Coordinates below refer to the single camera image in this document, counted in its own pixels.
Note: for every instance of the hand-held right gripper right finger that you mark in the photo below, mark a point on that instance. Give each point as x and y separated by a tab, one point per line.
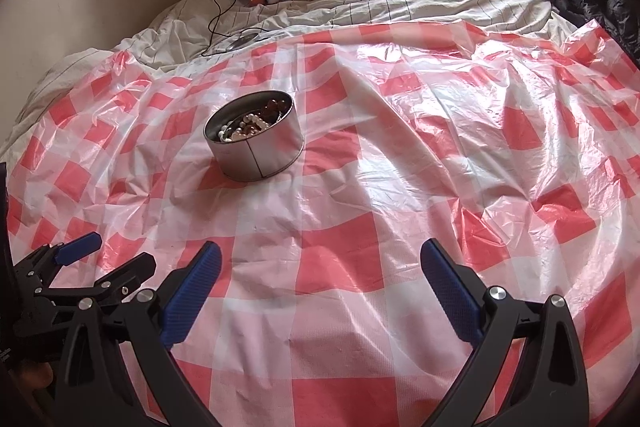
451	298

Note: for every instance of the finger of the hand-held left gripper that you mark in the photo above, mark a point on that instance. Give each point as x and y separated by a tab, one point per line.
77	248
125	274

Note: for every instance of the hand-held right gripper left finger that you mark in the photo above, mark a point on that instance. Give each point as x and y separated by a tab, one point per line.
195	298

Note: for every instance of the round metal tin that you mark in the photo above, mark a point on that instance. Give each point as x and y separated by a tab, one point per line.
265	152

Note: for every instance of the person's left hand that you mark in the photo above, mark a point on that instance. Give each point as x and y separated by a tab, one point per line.
36	377

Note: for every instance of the red white checkered plastic sheet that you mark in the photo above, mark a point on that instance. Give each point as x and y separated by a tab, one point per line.
400	167

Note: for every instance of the round grey device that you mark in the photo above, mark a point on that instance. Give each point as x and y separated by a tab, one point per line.
242	42

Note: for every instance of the white grid-lined duvet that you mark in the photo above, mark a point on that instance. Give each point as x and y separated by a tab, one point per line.
400	7

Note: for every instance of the dark puffy jacket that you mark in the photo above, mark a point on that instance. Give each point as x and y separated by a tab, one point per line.
605	17

